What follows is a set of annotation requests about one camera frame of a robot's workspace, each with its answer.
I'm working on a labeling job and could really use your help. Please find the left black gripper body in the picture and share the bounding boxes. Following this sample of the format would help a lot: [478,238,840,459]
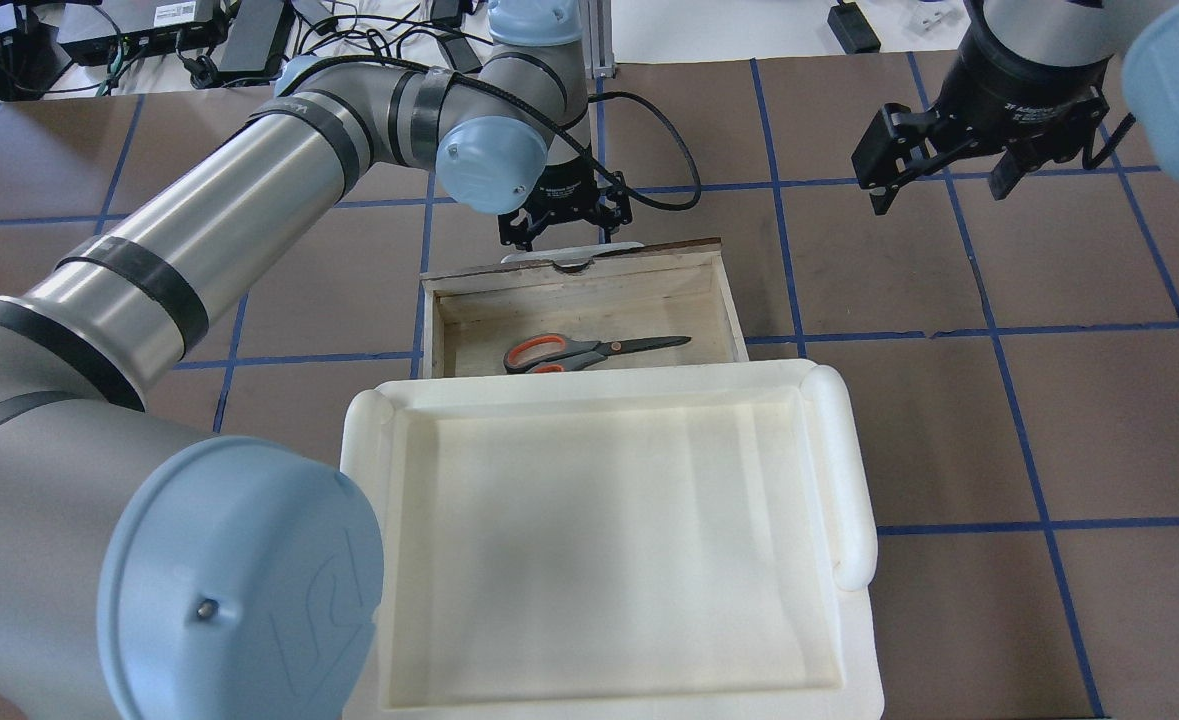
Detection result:
[498,158,633,246]

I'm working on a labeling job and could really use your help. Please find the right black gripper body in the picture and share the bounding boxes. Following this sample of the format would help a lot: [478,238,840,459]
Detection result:
[851,20,1115,191]

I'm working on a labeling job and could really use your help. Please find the white drawer handle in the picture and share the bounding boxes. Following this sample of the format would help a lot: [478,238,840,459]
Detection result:
[501,242,645,266]

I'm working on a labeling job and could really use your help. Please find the light wooden drawer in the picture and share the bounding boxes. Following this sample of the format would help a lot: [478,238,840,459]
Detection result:
[419,238,749,379]

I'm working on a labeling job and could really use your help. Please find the orange grey scissors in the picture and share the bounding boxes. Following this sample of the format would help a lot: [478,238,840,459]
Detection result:
[502,333,691,374]

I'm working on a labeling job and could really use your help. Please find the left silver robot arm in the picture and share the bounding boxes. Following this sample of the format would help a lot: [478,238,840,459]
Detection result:
[0,299,245,719]

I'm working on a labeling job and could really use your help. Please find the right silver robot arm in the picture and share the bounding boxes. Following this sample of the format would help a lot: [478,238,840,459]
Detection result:
[851,1,1179,214]

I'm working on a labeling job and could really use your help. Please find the black power adapter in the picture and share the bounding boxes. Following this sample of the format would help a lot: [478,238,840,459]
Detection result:
[826,1,881,55]

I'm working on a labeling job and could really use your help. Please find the white plastic tray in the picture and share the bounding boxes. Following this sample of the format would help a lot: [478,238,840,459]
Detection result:
[341,359,885,719]

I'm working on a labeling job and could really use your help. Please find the aluminium frame post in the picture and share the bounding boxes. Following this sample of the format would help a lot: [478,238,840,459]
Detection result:
[581,0,618,79]

